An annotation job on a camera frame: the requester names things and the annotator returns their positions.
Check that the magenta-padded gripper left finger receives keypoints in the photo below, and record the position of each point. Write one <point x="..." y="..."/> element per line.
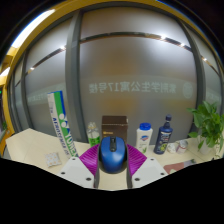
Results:
<point x="78" y="170"/>

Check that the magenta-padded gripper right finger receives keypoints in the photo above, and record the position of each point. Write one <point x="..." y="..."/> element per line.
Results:
<point x="148" y="170"/>

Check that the blue computer mouse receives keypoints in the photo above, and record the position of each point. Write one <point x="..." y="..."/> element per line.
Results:
<point x="112" y="155"/>

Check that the crumpled white tissue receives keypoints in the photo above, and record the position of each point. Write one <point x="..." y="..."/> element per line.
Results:
<point x="171" y="148"/>

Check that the white bottle blue cap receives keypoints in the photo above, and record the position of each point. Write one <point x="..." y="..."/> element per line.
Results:
<point x="144" y="138"/>

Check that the dark blue pump bottle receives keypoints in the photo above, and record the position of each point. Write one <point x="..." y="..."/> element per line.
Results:
<point x="163" y="136"/>

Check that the small white jar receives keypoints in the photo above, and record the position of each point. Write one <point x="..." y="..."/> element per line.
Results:
<point x="182" y="146"/>

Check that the white green shuttlecock tube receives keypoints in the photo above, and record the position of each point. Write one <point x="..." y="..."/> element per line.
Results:
<point x="63" y="123"/>

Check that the brown cardboard box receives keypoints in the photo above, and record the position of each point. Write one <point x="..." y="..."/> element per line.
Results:
<point x="115" y="126"/>

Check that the green potted plant white pot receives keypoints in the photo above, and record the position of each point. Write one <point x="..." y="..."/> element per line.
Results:
<point x="208" y="125"/>

